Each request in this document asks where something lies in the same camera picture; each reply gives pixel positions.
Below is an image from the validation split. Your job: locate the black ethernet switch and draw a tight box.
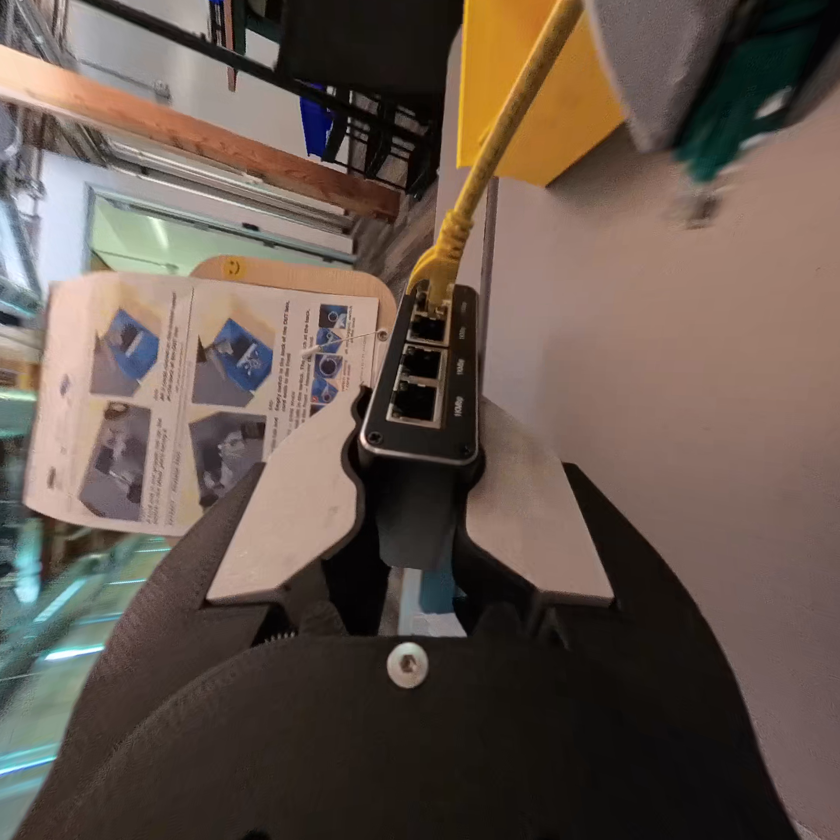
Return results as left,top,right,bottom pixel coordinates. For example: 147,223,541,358
358,284,488,569

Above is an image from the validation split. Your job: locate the black metal rack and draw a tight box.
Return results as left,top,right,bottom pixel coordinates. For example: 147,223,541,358
276,0,463,201

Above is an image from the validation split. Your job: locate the glass window panel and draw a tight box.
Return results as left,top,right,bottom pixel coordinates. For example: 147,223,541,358
84,182,357,274

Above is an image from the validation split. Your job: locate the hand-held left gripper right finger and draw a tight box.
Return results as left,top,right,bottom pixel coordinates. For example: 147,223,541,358
465,395,616,607

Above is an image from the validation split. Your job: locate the wooden beam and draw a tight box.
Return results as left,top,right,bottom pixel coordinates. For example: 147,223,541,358
0,45,403,223

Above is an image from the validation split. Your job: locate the printed instruction sheet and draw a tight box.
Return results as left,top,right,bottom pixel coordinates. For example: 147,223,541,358
23,271,383,537

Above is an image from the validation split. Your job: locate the large yellow plastic bin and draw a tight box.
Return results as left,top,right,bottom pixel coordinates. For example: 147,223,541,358
457,0,626,189

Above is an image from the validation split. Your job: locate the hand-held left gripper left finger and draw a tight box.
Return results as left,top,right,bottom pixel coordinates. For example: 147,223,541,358
205,386,368,602

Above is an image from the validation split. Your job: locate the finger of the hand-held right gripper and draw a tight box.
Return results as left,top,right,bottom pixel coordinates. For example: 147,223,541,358
781,39,840,129
583,0,746,154

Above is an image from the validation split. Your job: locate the green ethernet cable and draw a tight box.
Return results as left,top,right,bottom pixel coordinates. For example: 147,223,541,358
668,0,840,229

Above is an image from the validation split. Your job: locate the yellow ethernet cable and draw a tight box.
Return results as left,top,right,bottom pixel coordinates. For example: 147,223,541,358
406,0,586,315

